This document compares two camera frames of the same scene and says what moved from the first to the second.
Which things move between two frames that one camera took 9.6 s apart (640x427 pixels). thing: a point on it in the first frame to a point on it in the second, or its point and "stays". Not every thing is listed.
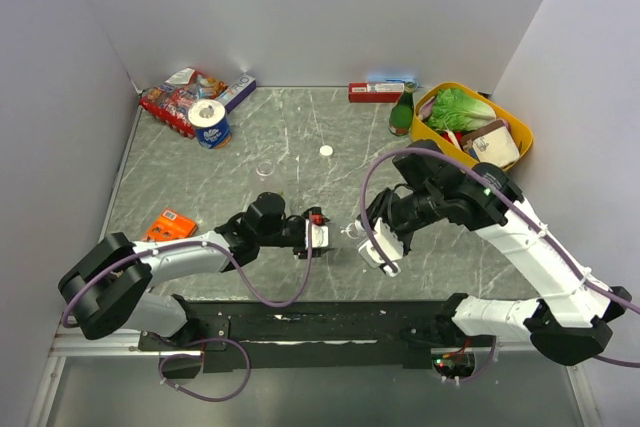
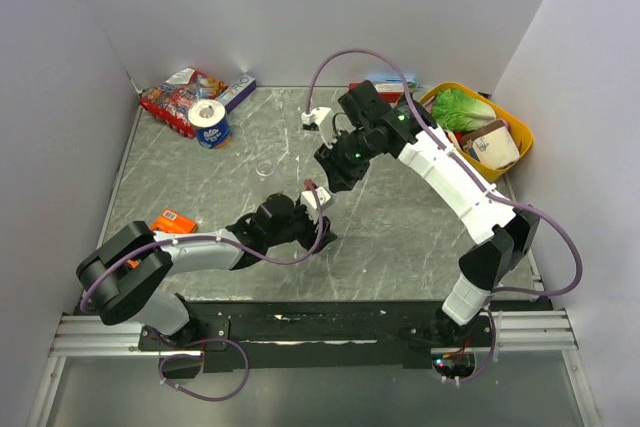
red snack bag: x=170 y=102 stays
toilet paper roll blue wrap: x=212 y=126 stays
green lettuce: x=453 y=109 stays
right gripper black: x=381 y=208 to x=340 y=177
